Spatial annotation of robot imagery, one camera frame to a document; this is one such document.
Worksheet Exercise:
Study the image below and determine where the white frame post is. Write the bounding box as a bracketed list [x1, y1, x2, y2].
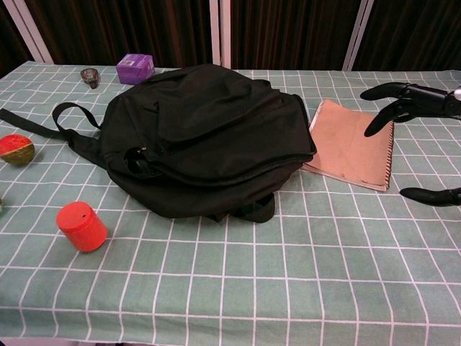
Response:
[0, 0, 53, 64]
[210, 0, 232, 70]
[341, 0, 375, 71]

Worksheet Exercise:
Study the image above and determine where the black fabric backpack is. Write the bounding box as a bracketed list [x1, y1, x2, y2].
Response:
[0, 63, 318, 224]

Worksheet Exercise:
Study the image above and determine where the red cylinder can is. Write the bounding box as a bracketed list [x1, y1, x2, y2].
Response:
[55, 201, 109, 253]

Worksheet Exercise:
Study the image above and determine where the red and green toy fruit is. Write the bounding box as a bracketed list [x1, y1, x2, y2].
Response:
[0, 133, 36, 168]

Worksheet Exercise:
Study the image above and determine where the brown spiral notebook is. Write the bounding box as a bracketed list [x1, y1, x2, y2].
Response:
[300, 99, 395, 193]

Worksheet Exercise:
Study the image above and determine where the dark patterned small object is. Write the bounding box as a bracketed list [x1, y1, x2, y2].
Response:
[80, 67, 100, 89]

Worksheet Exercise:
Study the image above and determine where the dark pleated curtain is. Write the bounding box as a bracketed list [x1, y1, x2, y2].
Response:
[0, 0, 461, 73]

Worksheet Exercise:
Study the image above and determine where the green checked tablecloth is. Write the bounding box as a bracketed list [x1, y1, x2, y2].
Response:
[0, 60, 461, 346]

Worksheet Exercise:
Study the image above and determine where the purple cardboard box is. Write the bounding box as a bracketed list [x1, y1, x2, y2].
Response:
[115, 53, 156, 86]

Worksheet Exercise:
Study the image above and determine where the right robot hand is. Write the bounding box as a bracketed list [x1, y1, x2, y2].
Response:
[359, 81, 461, 208]

